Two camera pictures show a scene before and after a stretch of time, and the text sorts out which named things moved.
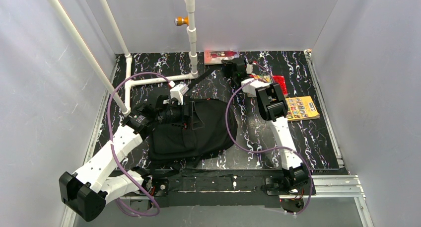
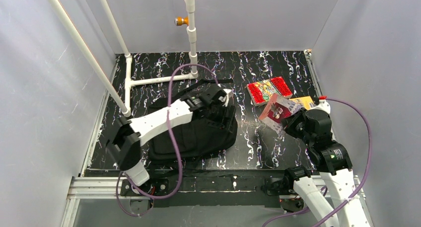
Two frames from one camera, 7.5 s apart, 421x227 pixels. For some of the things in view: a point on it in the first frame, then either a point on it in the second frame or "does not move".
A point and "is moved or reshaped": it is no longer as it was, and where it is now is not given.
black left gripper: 191,114 to 222,113
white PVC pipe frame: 129,82 does not move
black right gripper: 236,66 to 291,127
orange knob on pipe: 179,21 does not move
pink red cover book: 216,56 is moved or reshaped
